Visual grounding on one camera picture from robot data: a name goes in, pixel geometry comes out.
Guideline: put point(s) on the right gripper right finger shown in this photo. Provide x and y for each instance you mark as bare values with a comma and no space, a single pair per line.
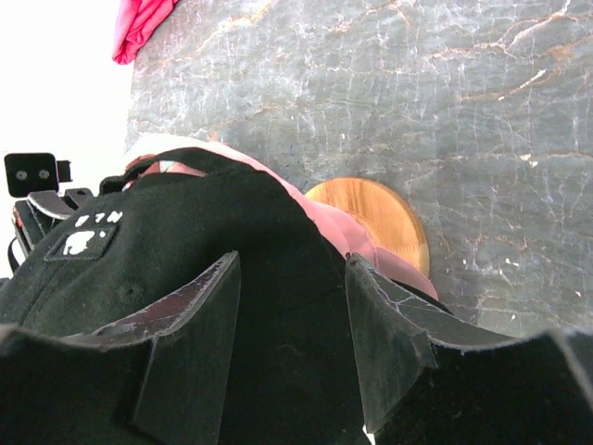
428,377

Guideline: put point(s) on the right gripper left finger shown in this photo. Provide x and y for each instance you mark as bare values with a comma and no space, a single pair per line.
157,376

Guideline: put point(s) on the red cloth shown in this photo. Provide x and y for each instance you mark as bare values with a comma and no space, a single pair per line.
136,22

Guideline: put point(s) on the black cap white NY logo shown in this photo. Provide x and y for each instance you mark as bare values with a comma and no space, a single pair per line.
292,377

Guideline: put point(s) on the pink cap with R logo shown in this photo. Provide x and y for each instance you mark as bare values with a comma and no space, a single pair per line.
336,225

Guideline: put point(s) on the wooden hat stand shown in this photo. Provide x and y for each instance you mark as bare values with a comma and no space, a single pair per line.
388,218

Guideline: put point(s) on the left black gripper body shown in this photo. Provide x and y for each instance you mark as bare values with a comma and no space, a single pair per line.
33,179

